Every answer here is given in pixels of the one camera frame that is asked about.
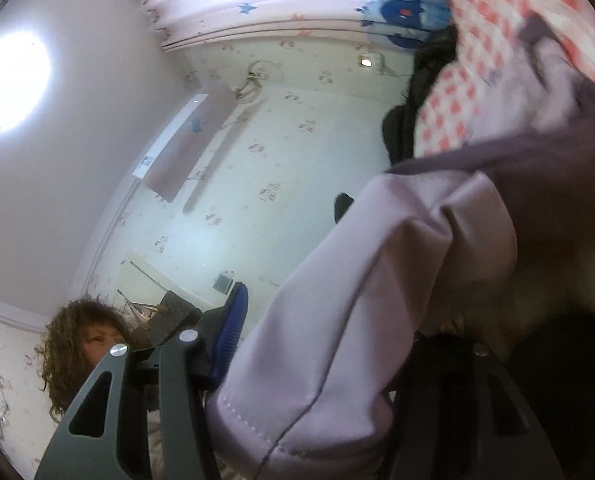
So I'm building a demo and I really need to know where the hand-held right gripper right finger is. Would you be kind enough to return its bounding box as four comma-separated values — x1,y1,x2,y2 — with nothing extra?
377,337,563,480

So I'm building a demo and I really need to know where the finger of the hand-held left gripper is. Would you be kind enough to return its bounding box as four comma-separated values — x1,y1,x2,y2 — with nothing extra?
334,192,354,224

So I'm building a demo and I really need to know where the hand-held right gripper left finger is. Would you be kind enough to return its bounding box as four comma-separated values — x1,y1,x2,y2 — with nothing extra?
34,282,250,480

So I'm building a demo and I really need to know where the lilac and purple jacket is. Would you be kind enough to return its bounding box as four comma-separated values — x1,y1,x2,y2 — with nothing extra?
204,10,595,480

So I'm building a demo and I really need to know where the person's head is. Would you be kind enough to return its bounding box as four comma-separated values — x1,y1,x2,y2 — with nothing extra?
34,297,150,423

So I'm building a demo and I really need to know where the thin black jacket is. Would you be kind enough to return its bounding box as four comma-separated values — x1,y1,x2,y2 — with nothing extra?
382,25,459,166

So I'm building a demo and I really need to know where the red white checkered bed cover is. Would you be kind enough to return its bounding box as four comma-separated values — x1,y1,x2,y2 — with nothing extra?
415,0,595,158

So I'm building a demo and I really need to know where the white air conditioner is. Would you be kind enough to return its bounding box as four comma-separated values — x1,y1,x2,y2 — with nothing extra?
132,92,235,204

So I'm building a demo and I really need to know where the round ceiling light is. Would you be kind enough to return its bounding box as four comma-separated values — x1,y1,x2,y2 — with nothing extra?
0,30,53,136

